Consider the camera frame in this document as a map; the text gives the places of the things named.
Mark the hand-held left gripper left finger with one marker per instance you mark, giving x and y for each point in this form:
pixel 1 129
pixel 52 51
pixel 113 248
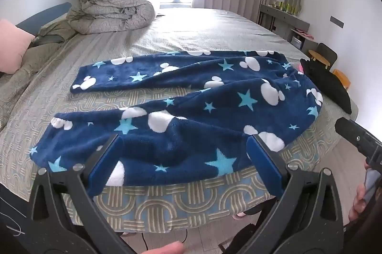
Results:
pixel 103 164

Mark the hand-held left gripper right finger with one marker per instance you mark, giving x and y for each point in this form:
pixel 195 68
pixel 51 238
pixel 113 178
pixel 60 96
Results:
pixel 267 164

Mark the blue star print fleece pants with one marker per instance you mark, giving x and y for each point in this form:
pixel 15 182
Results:
pixel 179 134

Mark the person's right hand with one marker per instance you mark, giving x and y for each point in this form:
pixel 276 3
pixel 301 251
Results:
pixel 356 209

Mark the person's left hand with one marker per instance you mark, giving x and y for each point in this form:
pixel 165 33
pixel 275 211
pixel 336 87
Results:
pixel 167 248

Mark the pink slipper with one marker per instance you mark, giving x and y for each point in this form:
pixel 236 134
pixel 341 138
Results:
pixel 238 214

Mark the wooden stool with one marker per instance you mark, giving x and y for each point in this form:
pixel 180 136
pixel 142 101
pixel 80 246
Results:
pixel 341 78

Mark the black cloth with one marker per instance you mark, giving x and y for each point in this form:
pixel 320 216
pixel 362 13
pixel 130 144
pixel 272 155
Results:
pixel 325 78

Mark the grey chair with wooden seat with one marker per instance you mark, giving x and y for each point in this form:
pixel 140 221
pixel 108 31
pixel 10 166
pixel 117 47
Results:
pixel 325 54

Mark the pink cloth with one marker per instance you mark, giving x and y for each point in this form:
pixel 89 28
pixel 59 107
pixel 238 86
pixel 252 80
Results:
pixel 304 34

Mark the olive green blanket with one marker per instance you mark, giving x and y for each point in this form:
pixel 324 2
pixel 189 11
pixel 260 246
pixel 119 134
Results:
pixel 53 30

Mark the bed with patterned sheet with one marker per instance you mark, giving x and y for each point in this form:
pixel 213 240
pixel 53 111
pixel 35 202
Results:
pixel 209 30

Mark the pink pillow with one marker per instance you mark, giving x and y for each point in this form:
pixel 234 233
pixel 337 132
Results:
pixel 12 45

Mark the cloud-shaped mirror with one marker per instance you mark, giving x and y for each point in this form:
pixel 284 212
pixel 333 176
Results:
pixel 293 0

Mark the row of yellow green bottles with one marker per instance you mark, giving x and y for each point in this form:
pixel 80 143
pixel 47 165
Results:
pixel 279 4

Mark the blue headboard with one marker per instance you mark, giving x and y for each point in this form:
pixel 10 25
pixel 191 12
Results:
pixel 44 15

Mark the rolled beige patterned duvet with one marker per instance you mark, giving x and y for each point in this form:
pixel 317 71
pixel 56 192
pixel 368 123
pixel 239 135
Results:
pixel 113 3

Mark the dark wall plate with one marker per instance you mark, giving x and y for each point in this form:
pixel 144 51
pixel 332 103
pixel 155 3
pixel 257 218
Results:
pixel 337 21

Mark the grey wall desk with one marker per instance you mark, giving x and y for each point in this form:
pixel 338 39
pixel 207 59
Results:
pixel 286 18

